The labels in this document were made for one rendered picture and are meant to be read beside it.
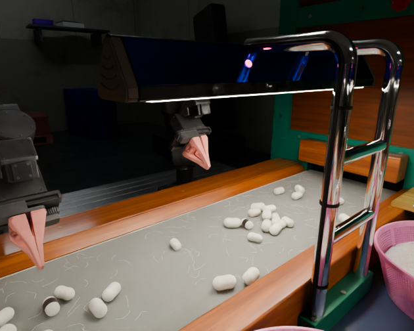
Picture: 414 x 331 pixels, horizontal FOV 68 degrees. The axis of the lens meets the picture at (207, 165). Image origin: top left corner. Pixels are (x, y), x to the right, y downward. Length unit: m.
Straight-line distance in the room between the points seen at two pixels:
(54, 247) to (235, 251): 0.34
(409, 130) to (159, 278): 0.75
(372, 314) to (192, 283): 0.31
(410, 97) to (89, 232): 0.86
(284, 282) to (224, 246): 0.17
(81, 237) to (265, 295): 0.38
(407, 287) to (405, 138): 0.49
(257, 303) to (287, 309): 0.05
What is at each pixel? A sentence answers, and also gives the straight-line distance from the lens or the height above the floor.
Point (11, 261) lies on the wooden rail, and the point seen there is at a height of 0.76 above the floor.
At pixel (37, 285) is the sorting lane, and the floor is 0.74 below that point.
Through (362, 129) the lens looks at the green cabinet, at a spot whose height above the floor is 0.91.
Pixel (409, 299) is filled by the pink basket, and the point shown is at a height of 0.71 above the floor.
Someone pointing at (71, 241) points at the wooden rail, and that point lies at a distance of 0.67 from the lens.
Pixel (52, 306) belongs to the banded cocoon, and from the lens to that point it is 0.52.
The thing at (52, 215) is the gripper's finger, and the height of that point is 0.85.
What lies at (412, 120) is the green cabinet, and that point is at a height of 0.95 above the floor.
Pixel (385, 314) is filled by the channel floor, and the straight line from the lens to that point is 0.66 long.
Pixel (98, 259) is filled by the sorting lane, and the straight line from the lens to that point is 0.63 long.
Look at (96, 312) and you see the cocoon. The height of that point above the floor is 0.75.
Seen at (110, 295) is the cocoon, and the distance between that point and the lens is 0.52.
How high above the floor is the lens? 1.07
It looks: 17 degrees down
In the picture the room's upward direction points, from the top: straight up
